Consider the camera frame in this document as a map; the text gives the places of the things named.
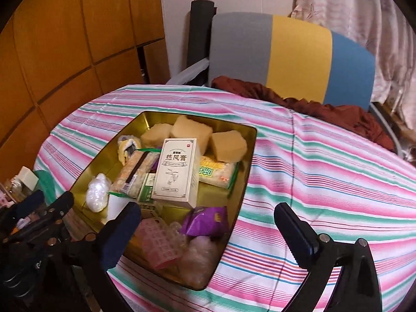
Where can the yellow white rice cracker packet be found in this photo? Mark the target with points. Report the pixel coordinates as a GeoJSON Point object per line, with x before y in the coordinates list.
{"type": "Point", "coordinates": [217, 174]}

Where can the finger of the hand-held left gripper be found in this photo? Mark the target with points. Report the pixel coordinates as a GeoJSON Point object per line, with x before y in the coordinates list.
{"type": "Point", "coordinates": [31, 203]}
{"type": "Point", "coordinates": [60, 206]}

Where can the small green white carton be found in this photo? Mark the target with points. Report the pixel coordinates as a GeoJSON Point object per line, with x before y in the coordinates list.
{"type": "Point", "coordinates": [146, 195]}

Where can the dark red cloth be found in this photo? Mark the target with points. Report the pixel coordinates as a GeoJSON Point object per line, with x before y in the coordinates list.
{"type": "Point", "coordinates": [292, 104]}

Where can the pale patterned curtain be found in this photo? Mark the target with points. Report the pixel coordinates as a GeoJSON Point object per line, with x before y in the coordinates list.
{"type": "Point", "coordinates": [357, 6]}

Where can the gold tin box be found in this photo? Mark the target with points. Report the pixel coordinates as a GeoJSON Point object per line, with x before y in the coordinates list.
{"type": "Point", "coordinates": [242, 169]}

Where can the grey yellow blue chair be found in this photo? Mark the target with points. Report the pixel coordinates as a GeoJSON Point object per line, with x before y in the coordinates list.
{"type": "Point", "coordinates": [299, 52]}

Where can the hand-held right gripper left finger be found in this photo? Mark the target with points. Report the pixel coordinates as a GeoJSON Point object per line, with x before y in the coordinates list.
{"type": "Point", "coordinates": [120, 237]}

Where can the wooden panelled cabinet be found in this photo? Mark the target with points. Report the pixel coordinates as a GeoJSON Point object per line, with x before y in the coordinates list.
{"type": "Point", "coordinates": [65, 39]}

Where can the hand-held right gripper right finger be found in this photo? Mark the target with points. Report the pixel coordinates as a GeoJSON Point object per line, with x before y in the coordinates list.
{"type": "Point", "coordinates": [295, 234]}

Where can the clear cracker packet green ends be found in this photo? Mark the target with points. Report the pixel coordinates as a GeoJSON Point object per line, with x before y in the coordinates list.
{"type": "Point", "coordinates": [133, 175]}

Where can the yellow sponge block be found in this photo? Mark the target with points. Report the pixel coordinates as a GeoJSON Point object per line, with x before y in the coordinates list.
{"type": "Point", "coordinates": [191, 133]}
{"type": "Point", "coordinates": [229, 146]}
{"type": "Point", "coordinates": [156, 136]}

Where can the pink gridded plastic packet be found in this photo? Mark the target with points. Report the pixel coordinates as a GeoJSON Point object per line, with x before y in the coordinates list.
{"type": "Point", "coordinates": [159, 243]}

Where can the white plastic bag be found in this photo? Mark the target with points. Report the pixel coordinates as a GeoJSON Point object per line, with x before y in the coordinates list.
{"type": "Point", "coordinates": [97, 193]}

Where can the clear plastic item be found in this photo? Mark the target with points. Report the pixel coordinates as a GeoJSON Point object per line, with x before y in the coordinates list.
{"type": "Point", "coordinates": [200, 260]}

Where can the small white box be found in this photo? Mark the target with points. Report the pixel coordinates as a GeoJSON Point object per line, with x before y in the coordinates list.
{"type": "Point", "coordinates": [28, 178]}

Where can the white paper carton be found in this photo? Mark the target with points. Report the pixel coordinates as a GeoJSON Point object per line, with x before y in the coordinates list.
{"type": "Point", "coordinates": [118, 204]}

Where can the striped tablecloth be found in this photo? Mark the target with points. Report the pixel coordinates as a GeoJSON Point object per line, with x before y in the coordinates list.
{"type": "Point", "coordinates": [308, 175]}

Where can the black rolled mat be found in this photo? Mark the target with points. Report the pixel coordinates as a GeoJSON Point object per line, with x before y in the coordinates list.
{"type": "Point", "coordinates": [200, 32]}

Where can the purple cloth pouch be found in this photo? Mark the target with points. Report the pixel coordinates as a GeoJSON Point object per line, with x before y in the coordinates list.
{"type": "Point", "coordinates": [204, 222]}

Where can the beige printed carton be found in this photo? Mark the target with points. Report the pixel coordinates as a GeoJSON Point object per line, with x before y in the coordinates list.
{"type": "Point", "coordinates": [177, 175]}

